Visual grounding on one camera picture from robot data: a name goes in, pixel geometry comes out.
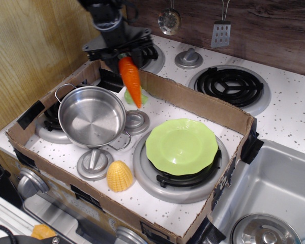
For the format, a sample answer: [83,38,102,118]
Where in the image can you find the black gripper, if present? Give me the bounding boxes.
[82,16,153,74]

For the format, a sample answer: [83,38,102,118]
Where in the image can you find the orange toy carrot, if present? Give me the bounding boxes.
[118,56,142,108]

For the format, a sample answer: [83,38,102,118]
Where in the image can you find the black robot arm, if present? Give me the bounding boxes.
[79,1,153,73]

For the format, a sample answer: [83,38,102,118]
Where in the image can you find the green plastic plate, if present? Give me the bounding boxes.
[145,118,219,176]

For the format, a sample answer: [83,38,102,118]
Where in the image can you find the back left stove burner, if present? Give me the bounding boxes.
[139,44,165,74]

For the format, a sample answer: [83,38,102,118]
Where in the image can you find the stove burner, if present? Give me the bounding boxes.
[36,102,72,144]
[132,131,229,204]
[139,44,165,74]
[188,65,271,116]

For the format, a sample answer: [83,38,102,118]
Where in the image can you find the green toy broccoli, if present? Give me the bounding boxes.
[124,89,148,104]

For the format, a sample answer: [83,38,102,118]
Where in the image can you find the hanging slotted spoon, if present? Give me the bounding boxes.
[158,1,182,36]

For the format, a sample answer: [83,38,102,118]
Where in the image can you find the silver knob back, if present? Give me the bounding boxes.
[174,48,203,69]

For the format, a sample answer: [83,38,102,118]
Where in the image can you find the silver knob middle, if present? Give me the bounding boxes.
[125,110,150,136]

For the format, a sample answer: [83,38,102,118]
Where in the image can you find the small steel pot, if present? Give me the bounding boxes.
[54,83,132,151]

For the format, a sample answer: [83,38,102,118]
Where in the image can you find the hanging metal spatula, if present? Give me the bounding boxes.
[210,1,231,48]

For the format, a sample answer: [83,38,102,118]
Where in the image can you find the front left stove burner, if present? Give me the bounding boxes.
[36,102,72,144]

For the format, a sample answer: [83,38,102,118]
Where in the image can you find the silver knob front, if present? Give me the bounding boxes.
[77,149,114,181]

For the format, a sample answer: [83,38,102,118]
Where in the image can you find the back right stove burner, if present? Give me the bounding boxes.
[188,65,271,116]

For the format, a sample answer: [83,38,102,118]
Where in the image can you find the yellow toy corn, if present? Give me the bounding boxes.
[106,161,133,192]

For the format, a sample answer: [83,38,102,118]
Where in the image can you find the front right stove burner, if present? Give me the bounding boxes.
[132,131,229,204]

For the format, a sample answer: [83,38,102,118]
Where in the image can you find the cardboard fence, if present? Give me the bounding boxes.
[5,58,264,244]

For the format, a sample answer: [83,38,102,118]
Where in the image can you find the silver oven knob left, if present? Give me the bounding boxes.
[17,168,49,199]

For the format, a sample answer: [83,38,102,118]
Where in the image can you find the silver oven knob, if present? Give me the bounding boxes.
[114,226,141,244]
[17,168,49,199]

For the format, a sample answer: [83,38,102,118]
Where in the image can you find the silver oven knob bottom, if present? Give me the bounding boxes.
[114,226,141,244]

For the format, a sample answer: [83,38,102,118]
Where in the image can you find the orange toy food piece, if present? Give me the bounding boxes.
[30,224,56,240]

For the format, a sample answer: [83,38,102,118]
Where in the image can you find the grey toy sink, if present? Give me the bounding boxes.
[211,140,305,243]

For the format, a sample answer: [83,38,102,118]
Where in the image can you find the steel pot lid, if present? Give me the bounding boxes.
[230,213,302,244]

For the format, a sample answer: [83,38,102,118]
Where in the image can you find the black cable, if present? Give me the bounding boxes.
[0,222,13,244]

